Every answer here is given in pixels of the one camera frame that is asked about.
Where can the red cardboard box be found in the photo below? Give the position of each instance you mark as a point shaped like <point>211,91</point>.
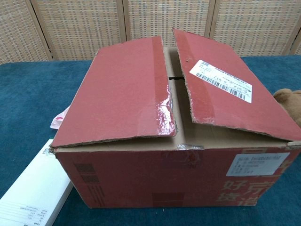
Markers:
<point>141,176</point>

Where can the pink plastic bag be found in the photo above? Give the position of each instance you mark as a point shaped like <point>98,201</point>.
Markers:
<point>58,120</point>

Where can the woven folding screen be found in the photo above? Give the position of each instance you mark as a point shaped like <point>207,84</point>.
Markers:
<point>82,28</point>

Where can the white flat carton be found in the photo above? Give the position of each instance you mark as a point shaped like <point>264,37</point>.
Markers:
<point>35,188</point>

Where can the brown plush bear toy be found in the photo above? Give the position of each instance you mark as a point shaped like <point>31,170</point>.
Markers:
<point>290,103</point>

